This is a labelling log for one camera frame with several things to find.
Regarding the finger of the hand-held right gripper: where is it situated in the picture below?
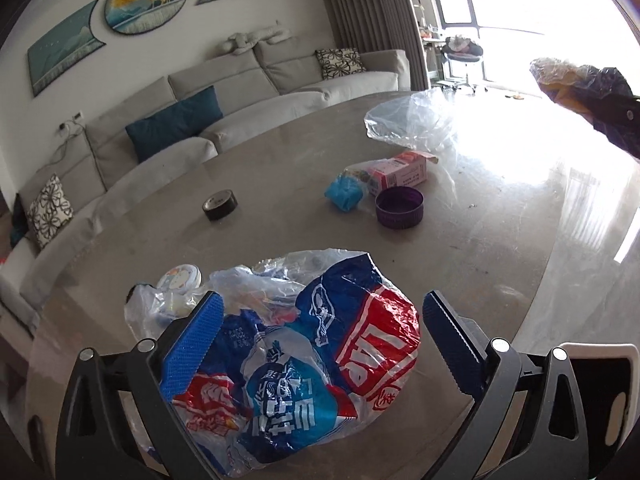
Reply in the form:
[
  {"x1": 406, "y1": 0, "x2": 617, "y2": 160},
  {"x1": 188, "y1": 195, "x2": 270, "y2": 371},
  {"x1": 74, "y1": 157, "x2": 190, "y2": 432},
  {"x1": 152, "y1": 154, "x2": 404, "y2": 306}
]
[{"x1": 591, "y1": 94, "x2": 640, "y2": 159}]

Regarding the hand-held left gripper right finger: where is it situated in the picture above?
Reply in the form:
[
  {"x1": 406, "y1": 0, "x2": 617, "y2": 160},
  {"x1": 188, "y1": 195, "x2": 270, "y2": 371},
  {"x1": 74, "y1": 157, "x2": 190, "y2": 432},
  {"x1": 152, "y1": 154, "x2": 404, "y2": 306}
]
[{"x1": 422, "y1": 290, "x2": 586, "y2": 480}]

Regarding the small clear plastic bag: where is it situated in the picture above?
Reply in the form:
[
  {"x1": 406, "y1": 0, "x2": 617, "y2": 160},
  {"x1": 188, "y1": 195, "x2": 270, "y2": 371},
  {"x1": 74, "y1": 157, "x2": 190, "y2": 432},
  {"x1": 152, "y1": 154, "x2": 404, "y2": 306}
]
[{"x1": 124, "y1": 280, "x2": 211, "y2": 347}]

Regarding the small floral cushion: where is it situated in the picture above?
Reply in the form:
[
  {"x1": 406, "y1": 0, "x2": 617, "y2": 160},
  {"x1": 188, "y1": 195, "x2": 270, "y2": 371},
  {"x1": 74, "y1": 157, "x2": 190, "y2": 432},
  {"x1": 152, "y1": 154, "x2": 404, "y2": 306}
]
[{"x1": 315, "y1": 47, "x2": 365, "y2": 81}]

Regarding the wide curved teal wall panel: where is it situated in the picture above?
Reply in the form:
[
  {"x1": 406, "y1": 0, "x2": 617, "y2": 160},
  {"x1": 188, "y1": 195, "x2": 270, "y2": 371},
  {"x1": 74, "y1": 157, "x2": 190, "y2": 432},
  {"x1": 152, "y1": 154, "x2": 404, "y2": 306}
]
[{"x1": 26, "y1": 0, "x2": 107, "y2": 98}]

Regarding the grey plush toy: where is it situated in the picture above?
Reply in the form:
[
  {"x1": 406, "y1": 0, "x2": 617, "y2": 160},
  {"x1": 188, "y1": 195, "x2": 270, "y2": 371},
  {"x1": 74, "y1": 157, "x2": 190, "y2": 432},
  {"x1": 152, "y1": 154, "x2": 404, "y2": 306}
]
[{"x1": 219, "y1": 22, "x2": 294, "y2": 59}]

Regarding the large floral cushion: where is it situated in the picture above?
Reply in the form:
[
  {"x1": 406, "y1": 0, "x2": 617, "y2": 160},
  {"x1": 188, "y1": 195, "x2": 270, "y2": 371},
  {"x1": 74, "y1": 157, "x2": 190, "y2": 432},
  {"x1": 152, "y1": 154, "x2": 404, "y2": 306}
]
[{"x1": 26, "y1": 174, "x2": 75, "y2": 251}]

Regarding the grey pleated curtain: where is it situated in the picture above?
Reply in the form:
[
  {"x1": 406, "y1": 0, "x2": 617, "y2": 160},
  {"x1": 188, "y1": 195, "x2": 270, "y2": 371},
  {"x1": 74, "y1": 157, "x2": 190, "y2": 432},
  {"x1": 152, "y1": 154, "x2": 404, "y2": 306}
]
[{"x1": 310, "y1": 0, "x2": 432, "y2": 94}]

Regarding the large clear plastic bag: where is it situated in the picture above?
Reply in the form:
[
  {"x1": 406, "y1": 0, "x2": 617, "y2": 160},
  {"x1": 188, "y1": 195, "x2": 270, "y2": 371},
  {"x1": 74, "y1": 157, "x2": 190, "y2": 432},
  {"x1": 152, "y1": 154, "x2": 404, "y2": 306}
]
[{"x1": 363, "y1": 88, "x2": 457, "y2": 157}]

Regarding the red blue printed plastic bag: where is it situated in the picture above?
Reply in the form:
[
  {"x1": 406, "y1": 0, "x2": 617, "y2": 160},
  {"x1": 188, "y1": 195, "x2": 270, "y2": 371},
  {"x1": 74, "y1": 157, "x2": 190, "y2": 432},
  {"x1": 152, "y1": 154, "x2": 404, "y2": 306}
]
[{"x1": 170, "y1": 247, "x2": 422, "y2": 479}]

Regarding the round white printed container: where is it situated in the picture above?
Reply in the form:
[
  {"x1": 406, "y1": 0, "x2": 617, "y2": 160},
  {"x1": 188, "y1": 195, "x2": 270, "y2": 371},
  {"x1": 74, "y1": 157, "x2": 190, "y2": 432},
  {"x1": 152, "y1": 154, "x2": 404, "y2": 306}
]
[{"x1": 156, "y1": 263, "x2": 204, "y2": 294}]

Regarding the light grey sofa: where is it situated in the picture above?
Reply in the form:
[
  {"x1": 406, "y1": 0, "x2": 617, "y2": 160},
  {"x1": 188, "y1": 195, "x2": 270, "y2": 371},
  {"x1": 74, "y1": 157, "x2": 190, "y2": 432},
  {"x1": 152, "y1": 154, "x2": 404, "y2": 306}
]
[{"x1": 0, "y1": 49, "x2": 412, "y2": 342}]

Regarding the pink carton box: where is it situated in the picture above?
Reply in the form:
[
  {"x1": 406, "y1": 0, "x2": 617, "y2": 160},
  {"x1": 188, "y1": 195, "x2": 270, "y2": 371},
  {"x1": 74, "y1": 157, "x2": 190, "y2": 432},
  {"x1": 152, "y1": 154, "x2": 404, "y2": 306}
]
[{"x1": 366, "y1": 150, "x2": 439, "y2": 197}]

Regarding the black tape roll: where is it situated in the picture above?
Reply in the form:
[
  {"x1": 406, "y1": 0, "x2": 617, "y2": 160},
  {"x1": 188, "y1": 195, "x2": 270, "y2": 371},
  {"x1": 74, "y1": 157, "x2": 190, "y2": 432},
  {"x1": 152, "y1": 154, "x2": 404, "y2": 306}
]
[{"x1": 202, "y1": 189, "x2": 240, "y2": 222}]

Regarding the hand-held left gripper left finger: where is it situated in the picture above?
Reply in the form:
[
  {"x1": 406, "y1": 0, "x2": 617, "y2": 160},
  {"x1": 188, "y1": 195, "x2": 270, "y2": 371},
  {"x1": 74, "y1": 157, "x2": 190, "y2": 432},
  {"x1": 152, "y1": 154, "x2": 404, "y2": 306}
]
[{"x1": 55, "y1": 290, "x2": 226, "y2": 480}]

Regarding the wall charger with cable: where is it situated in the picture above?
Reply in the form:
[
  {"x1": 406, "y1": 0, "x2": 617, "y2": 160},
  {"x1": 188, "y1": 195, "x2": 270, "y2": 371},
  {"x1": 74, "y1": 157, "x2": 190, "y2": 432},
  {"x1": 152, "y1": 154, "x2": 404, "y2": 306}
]
[{"x1": 52, "y1": 121, "x2": 83, "y2": 161}]

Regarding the purple round lid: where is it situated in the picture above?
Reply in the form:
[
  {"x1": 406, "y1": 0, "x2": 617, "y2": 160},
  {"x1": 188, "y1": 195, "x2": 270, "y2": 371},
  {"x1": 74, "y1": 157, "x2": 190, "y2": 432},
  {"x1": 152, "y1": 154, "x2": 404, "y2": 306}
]
[{"x1": 375, "y1": 187, "x2": 426, "y2": 231}]

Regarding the black office chair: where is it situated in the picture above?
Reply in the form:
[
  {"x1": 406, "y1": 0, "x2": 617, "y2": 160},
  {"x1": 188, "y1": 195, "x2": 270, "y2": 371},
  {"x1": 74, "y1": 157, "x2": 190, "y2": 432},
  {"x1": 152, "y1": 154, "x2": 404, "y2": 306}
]
[{"x1": 440, "y1": 35, "x2": 489, "y2": 94}]

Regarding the blue plastic cover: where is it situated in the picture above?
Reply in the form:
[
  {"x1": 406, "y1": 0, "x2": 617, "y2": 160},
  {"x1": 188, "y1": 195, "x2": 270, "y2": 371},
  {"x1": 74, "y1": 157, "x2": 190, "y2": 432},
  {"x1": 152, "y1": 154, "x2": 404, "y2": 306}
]
[{"x1": 323, "y1": 172, "x2": 370, "y2": 213}]

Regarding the yellow purple plastic wrapper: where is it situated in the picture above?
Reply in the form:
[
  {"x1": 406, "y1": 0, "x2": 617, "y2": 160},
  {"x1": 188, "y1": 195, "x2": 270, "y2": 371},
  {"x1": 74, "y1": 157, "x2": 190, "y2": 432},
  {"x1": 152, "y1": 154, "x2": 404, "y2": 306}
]
[{"x1": 530, "y1": 56, "x2": 633, "y2": 112}]

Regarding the teal cushion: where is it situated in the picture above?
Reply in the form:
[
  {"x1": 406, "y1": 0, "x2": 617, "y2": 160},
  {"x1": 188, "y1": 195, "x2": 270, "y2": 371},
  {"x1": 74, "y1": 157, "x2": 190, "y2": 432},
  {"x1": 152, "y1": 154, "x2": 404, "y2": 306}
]
[{"x1": 124, "y1": 85, "x2": 225, "y2": 164}]

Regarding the round deer wall art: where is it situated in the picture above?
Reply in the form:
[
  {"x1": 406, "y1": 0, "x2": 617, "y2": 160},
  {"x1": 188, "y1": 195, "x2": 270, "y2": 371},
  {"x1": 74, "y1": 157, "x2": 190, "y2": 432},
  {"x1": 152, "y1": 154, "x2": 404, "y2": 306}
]
[{"x1": 103, "y1": 0, "x2": 190, "y2": 36}]

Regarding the white shelf rack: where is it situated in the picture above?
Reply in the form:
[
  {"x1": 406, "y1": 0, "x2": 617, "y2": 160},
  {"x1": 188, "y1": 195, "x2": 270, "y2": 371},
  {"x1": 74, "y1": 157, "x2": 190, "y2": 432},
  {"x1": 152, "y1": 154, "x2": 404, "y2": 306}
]
[{"x1": 421, "y1": 4, "x2": 447, "y2": 87}]

